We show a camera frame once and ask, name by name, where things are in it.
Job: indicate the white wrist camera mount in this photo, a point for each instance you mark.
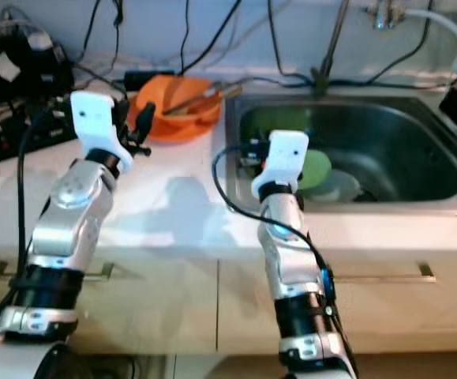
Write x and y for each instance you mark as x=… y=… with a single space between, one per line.
x=94 y=118
x=283 y=162

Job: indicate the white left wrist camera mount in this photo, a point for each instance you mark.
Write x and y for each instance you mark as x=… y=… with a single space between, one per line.
x=94 y=118

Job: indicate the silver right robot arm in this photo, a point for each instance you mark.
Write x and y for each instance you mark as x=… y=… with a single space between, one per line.
x=287 y=260

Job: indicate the black power strip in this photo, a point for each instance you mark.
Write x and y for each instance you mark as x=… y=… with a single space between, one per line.
x=15 y=146

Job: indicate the slim metal utensil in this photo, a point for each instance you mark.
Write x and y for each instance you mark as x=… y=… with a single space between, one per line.
x=220 y=95

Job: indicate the silver metal fork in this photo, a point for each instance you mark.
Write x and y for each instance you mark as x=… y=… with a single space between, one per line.
x=190 y=101

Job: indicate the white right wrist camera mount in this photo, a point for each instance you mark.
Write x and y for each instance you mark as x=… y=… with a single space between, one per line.
x=283 y=162

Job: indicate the cream cabinet drawer front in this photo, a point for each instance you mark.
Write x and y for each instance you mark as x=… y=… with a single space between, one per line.
x=417 y=316
x=157 y=308

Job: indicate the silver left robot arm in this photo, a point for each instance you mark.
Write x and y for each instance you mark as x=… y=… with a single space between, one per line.
x=70 y=217

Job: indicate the black power adapter brick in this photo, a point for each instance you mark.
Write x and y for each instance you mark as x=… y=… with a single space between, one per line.
x=141 y=79

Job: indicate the metal wall tap valve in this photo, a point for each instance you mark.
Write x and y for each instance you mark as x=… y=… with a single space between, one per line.
x=386 y=14

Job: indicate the stainless steel sink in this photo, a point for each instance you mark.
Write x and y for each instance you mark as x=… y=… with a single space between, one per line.
x=394 y=134

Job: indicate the orange plastic bowl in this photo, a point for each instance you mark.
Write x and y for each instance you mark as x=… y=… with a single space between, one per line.
x=185 y=101

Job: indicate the orange plastic plate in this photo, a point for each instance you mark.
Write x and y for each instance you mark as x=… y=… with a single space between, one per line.
x=181 y=134

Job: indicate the metal faucet pipe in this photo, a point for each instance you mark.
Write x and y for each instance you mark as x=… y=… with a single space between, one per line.
x=331 y=43

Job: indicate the black bulky charger device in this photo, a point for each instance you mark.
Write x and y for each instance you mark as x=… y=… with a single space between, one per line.
x=27 y=67

